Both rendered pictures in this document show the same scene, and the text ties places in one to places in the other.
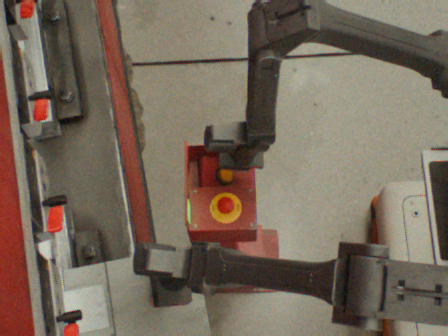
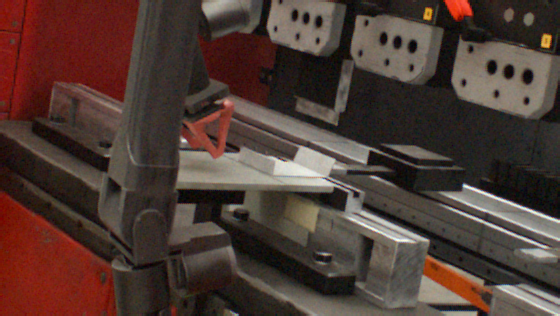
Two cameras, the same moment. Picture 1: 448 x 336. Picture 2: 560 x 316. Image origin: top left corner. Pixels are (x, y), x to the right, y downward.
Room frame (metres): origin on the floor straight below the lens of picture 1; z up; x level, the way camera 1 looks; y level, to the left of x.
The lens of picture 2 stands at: (1.69, -0.58, 1.31)
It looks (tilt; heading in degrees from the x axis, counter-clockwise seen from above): 8 degrees down; 145
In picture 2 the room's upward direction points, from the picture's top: 11 degrees clockwise
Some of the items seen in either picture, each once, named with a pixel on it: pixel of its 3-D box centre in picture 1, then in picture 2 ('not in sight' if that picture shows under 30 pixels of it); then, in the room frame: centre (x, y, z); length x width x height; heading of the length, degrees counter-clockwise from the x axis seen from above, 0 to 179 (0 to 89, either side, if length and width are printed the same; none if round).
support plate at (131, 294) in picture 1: (136, 302); (222, 170); (0.30, 0.20, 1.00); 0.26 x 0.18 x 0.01; 96
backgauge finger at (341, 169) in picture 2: not in sight; (381, 165); (0.26, 0.51, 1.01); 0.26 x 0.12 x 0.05; 96
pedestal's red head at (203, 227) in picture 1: (221, 192); not in sight; (0.59, 0.02, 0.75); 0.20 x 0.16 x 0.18; 176
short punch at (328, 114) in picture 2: not in sight; (321, 86); (0.29, 0.35, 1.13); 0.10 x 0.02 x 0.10; 6
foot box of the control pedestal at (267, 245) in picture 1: (239, 257); not in sight; (0.58, -0.01, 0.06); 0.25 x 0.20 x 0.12; 86
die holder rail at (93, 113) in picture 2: not in sight; (121, 134); (-0.26, 0.29, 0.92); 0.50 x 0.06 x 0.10; 6
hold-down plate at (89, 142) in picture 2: not in sight; (78, 143); (-0.30, 0.23, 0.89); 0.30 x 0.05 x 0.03; 6
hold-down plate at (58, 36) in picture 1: (62, 59); not in sight; (0.90, 0.35, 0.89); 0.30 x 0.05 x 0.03; 6
